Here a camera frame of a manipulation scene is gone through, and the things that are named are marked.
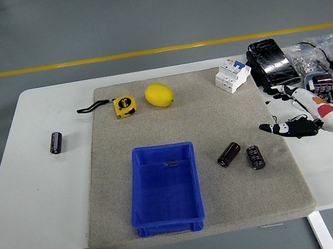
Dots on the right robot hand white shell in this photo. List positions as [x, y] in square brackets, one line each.
[328, 116]

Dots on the dark battery with white print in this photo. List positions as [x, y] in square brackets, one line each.
[256, 157]

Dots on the plain maroon battery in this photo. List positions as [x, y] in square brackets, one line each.
[229, 154]

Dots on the black wrapped box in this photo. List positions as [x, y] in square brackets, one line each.
[273, 63]

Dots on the blue plastic box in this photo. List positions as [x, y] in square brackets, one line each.
[165, 195]

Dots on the dark battery with grey stripe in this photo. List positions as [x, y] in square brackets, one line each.
[56, 143]

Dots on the small maroon capacitor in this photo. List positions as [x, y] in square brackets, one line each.
[321, 90]

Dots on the large maroon capacitor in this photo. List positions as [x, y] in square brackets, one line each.
[322, 78]

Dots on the clear bag of metal nuts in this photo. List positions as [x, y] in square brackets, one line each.
[303, 60]

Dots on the small black screw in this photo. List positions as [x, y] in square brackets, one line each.
[267, 102]

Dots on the white circuit breaker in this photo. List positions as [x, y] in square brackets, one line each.
[232, 76]

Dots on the white table leg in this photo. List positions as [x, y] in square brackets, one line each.
[322, 232]

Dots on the grey-brown table mat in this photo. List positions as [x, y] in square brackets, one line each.
[185, 121]

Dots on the yellow lemon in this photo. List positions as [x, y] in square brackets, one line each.
[159, 95]

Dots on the yellow tape measure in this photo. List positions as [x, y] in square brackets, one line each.
[125, 106]

